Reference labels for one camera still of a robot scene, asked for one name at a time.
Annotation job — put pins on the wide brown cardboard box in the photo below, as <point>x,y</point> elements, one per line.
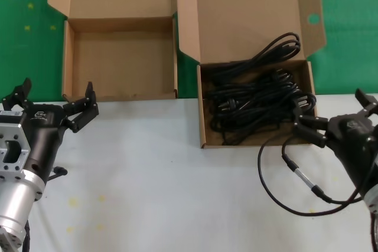
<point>118,66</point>

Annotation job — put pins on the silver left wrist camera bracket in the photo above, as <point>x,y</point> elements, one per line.
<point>11,134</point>

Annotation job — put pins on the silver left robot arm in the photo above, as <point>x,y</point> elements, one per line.
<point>14,204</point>

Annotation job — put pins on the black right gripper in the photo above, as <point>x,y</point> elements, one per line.
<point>354,145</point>

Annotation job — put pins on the green tablecloth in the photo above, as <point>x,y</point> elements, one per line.
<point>26,57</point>

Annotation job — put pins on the narrow brown cardboard box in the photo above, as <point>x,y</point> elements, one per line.
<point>245,22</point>

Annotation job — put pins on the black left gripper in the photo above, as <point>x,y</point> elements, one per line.
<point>44,134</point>

